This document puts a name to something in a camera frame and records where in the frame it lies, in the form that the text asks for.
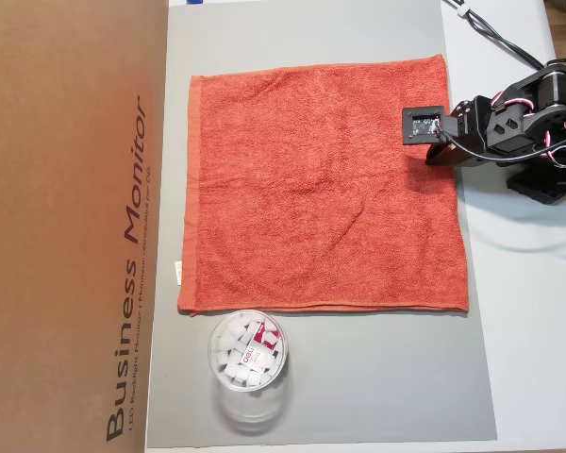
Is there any clear plastic jar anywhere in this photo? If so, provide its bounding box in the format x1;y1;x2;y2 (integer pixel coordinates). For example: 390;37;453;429
206;309;291;435

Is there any brown cardboard monitor box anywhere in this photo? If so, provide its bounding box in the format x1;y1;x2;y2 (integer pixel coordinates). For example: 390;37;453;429
0;0;171;453

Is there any black camera cable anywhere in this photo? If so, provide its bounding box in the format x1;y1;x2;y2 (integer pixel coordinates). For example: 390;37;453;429
436;129;556;164

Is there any black perforated clamp plate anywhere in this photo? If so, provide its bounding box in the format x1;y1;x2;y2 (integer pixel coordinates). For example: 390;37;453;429
507;164;566;205

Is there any black square wrist camera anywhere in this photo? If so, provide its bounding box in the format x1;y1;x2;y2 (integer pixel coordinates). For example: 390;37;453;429
401;106;448;144

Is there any red white servo wire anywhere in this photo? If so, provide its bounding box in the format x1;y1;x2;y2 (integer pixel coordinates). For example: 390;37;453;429
491;89;539;120

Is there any grey table mat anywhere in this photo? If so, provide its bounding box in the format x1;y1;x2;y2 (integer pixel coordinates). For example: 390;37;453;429
144;0;499;449

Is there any white eraser with red label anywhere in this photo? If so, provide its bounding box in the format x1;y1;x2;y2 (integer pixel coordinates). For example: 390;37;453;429
238;346;275;372

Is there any orange terry towel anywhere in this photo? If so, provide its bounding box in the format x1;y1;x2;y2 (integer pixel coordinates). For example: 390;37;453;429
176;54;469;316

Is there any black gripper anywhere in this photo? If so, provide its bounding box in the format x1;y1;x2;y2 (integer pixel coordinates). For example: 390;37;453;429
426;95;492;169

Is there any black power cable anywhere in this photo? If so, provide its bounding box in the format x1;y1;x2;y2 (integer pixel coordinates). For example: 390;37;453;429
445;0;546;67
441;0;546;67

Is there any red white eraser wrapper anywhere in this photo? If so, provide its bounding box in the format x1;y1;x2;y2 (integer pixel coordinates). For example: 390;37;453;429
250;320;283;346

